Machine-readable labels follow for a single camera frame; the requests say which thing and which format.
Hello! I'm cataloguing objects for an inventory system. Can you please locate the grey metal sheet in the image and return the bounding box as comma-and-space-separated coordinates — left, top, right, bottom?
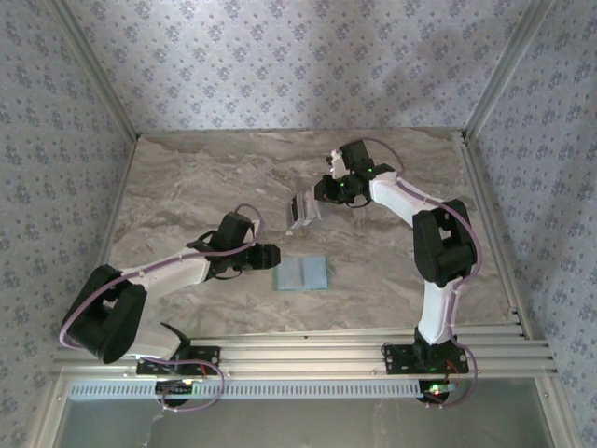
58, 396, 559, 448

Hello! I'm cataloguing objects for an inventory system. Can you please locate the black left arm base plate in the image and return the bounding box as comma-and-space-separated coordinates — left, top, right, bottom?
135, 343, 222, 377

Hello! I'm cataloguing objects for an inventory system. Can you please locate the aluminium mounting rail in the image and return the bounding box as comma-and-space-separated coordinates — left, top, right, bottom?
49, 326, 560, 380

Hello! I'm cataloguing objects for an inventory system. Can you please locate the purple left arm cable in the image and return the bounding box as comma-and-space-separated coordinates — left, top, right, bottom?
59, 203, 267, 413

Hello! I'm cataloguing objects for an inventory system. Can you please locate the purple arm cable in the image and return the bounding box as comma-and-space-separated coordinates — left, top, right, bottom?
361, 138, 482, 410
59, 203, 267, 413

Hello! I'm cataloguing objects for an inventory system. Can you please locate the aluminium side rail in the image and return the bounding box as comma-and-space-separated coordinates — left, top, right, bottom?
459, 132, 535, 341
72, 134, 142, 344

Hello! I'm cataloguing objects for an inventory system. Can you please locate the grey slotted cable duct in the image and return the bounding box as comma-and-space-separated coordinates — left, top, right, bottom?
68, 378, 463, 401

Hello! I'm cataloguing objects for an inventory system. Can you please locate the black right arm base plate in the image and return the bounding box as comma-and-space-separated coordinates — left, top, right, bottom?
382, 343, 470, 377

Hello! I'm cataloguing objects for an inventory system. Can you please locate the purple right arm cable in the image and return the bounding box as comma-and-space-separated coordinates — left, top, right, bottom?
361, 138, 482, 410

